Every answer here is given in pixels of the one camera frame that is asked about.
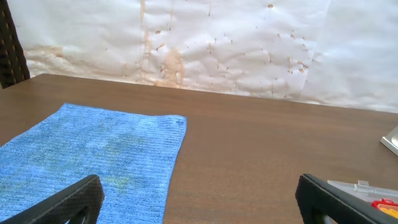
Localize red and yellow tip box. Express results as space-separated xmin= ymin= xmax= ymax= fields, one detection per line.
xmin=326 ymin=179 xmax=398 ymax=218

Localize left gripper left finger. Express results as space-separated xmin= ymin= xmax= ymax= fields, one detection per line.
xmin=0 ymin=174 xmax=105 ymax=224

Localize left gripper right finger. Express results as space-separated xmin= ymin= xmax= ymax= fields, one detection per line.
xmin=295 ymin=173 xmax=398 ymax=224

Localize blue cloth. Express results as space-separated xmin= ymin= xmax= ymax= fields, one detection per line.
xmin=0 ymin=103 xmax=188 ymax=224

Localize white and blue stand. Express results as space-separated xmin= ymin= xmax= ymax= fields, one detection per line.
xmin=379 ymin=126 xmax=398 ymax=156

